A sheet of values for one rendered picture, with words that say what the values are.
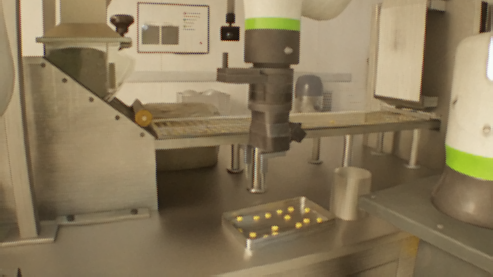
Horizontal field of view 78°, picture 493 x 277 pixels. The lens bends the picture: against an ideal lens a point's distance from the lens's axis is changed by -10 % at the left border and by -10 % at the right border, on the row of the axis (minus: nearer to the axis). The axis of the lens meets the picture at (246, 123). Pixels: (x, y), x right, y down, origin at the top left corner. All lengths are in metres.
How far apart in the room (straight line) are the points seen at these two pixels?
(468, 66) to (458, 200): 0.18
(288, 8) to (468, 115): 0.29
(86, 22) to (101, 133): 0.22
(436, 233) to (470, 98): 0.18
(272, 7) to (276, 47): 0.06
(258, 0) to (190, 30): 4.07
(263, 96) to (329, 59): 4.97
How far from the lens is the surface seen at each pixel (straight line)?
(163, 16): 4.54
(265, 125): 0.55
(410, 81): 1.12
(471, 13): 1.09
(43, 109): 0.70
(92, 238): 0.67
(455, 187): 0.52
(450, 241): 0.46
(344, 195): 0.72
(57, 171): 0.72
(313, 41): 5.33
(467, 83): 0.49
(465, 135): 0.50
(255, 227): 0.67
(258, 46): 0.53
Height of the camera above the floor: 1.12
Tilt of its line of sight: 11 degrees down
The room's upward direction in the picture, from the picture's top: 1 degrees clockwise
